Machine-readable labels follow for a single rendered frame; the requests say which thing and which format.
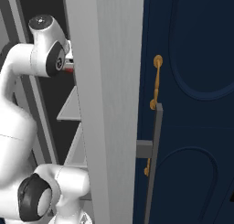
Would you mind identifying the grey fridge door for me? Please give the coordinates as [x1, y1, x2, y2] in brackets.
[64, 0, 145, 224]

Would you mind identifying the navy cupboard door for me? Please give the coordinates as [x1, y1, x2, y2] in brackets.
[132, 124, 234, 224]
[138, 0, 234, 130]

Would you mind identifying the grey fridge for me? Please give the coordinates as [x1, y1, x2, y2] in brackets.
[0, 0, 95, 224]

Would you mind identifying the grey fridge door handle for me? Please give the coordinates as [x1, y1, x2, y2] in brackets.
[135, 102, 165, 224]

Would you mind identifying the grey fridge shelf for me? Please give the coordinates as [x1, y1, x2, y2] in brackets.
[63, 123, 89, 169]
[56, 85, 82, 123]

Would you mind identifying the gold cupboard handle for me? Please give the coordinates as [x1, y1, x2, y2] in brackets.
[144, 157, 152, 177]
[149, 54, 164, 111]

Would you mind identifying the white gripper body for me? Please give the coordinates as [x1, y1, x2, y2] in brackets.
[64, 39, 75, 69]

